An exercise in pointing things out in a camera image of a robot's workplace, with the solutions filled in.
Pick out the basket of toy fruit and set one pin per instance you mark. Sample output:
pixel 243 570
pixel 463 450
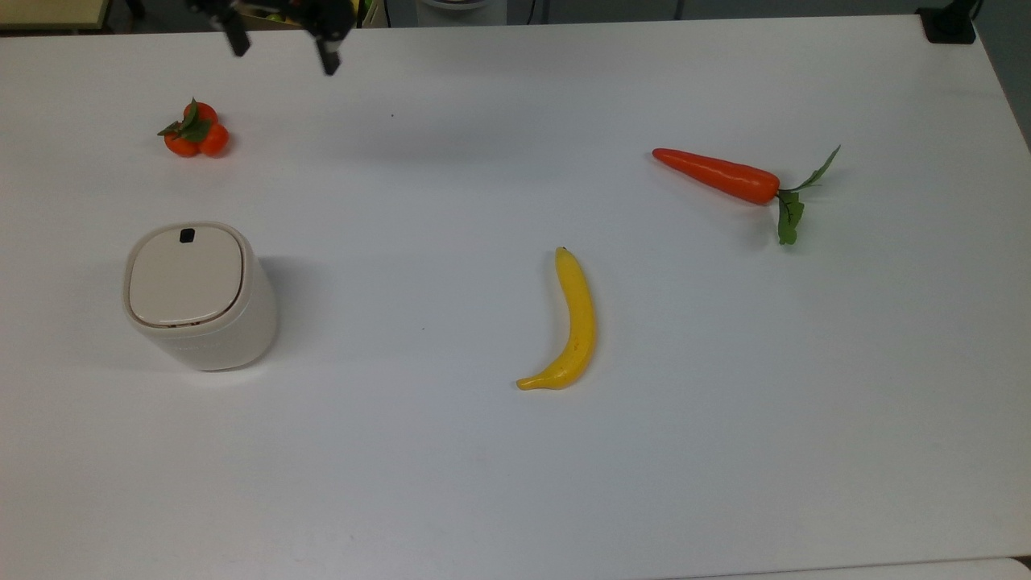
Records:
pixel 270 10

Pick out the black table clamp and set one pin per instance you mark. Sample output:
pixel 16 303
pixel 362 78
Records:
pixel 949 22

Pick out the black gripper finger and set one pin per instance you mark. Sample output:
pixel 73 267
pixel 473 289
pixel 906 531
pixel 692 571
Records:
pixel 329 52
pixel 236 36

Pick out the orange tangerine cluster with leaves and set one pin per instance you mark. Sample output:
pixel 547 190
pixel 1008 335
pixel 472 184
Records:
pixel 197 133

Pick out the light wooden table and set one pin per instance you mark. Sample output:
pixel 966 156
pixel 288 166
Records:
pixel 48 12

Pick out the cream garbage bin with lid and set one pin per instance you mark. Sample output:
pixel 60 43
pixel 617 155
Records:
pixel 209 322

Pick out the orange toy carrot with leaves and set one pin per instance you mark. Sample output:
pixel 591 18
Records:
pixel 725 175

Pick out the yellow toy banana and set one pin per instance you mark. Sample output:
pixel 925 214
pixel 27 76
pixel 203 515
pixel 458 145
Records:
pixel 578 322

